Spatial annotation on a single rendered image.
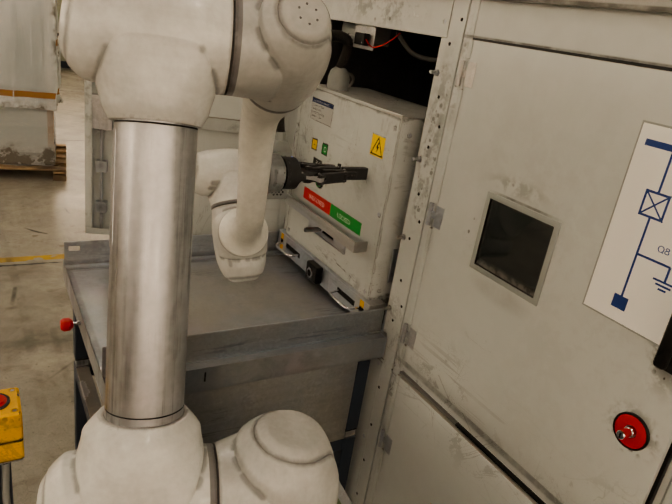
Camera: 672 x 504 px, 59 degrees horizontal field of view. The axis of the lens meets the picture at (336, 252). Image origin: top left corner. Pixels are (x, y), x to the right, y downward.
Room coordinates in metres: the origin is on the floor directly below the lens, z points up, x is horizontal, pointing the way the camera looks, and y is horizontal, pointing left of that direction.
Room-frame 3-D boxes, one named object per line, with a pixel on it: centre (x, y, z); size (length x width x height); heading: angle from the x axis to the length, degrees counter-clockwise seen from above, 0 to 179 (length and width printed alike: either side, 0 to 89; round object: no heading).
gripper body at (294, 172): (1.35, 0.12, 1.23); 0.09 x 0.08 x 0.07; 123
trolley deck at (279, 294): (1.41, 0.29, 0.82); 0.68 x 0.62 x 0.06; 123
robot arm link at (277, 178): (1.31, 0.18, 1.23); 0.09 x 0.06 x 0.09; 33
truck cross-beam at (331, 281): (1.58, 0.02, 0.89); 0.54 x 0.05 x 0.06; 33
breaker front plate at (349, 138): (1.57, 0.04, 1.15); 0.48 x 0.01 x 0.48; 33
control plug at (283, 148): (1.71, 0.21, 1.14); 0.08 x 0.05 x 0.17; 123
